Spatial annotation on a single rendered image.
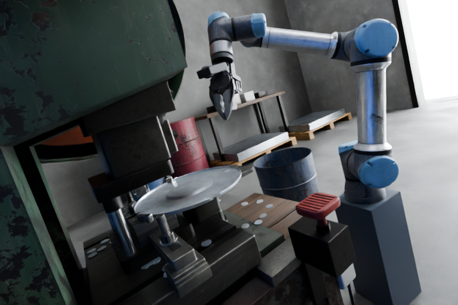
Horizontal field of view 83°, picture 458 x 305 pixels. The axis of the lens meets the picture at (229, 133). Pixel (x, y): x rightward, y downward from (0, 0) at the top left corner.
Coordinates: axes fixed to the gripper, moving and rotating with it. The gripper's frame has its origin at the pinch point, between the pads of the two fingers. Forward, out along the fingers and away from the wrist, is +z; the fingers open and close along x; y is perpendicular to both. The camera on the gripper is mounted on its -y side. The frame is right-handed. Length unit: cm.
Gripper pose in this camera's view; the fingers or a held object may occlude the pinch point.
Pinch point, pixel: (224, 115)
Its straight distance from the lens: 78.7
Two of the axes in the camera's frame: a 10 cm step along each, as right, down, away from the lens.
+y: 5.1, 1.3, 8.5
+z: 1.0, 9.7, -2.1
